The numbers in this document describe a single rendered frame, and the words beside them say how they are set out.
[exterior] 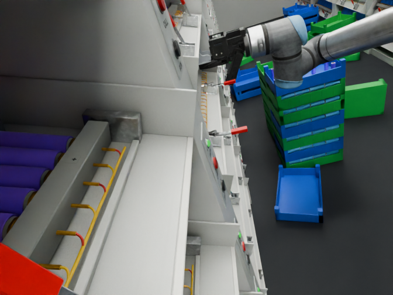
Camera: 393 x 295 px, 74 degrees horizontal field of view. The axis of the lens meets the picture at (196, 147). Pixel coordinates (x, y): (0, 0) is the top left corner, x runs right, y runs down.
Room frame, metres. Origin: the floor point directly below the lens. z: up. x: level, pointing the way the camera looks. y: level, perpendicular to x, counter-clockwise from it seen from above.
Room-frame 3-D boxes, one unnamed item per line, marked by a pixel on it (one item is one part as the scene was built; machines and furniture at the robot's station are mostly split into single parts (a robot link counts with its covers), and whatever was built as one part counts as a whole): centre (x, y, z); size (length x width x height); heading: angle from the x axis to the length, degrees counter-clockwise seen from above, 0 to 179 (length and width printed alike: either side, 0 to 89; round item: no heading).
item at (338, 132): (1.09, -0.58, 0.20); 0.30 x 0.20 x 0.08; 80
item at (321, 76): (1.09, -0.58, 0.52); 0.30 x 0.20 x 0.08; 80
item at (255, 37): (0.80, -0.29, 0.81); 0.10 x 0.05 x 0.09; 166
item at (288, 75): (0.79, -0.39, 0.70); 0.12 x 0.09 x 0.12; 111
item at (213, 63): (0.82, -0.14, 0.80); 0.09 x 0.05 x 0.02; 80
